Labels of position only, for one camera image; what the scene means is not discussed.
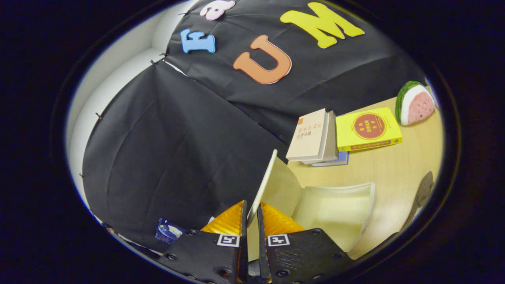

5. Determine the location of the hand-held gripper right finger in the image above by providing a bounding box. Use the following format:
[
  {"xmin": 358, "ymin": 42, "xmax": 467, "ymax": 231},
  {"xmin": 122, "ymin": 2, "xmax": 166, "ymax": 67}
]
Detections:
[{"xmin": 256, "ymin": 202, "xmax": 354, "ymax": 284}]

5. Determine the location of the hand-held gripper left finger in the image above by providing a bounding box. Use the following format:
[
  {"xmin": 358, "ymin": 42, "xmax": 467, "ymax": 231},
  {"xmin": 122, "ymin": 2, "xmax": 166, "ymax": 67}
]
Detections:
[{"xmin": 157, "ymin": 200, "xmax": 249, "ymax": 284}]

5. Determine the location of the cream fabric storage box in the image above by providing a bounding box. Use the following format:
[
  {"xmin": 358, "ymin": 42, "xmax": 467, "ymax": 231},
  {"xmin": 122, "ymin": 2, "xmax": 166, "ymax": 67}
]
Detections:
[{"xmin": 247, "ymin": 149, "xmax": 376, "ymax": 262}]

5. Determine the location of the brown fuzzy shoe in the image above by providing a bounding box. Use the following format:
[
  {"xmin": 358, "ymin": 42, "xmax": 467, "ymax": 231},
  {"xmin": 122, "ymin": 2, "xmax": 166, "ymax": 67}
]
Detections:
[{"xmin": 410, "ymin": 171, "xmax": 435, "ymax": 221}]

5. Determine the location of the blue packet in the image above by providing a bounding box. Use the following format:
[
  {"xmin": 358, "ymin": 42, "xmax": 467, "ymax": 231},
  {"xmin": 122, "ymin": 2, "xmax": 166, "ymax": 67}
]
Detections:
[{"xmin": 155, "ymin": 217, "xmax": 185, "ymax": 244}]

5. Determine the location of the black backdrop cloth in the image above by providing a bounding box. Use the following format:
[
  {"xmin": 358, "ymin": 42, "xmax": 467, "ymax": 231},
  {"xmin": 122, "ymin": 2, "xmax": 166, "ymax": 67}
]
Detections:
[{"xmin": 81, "ymin": 0, "xmax": 428, "ymax": 253}]

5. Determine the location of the blue book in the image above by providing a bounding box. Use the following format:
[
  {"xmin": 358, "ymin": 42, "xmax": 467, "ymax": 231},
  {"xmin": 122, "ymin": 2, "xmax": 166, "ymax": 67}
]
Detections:
[{"xmin": 312, "ymin": 151, "xmax": 350, "ymax": 167}]

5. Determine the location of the beige book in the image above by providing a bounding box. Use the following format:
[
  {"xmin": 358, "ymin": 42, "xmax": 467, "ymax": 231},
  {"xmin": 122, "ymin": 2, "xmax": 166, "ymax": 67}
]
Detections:
[{"xmin": 286, "ymin": 108, "xmax": 330, "ymax": 161}]

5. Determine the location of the yellow book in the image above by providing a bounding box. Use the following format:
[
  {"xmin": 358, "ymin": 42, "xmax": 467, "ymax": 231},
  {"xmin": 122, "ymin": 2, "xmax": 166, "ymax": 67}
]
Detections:
[{"xmin": 336, "ymin": 107, "xmax": 403, "ymax": 152}]

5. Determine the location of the watermelon slice plush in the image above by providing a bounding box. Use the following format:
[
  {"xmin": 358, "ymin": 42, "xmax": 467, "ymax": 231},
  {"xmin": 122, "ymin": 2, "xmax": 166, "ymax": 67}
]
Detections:
[{"xmin": 395, "ymin": 80, "xmax": 436, "ymax": 126}]

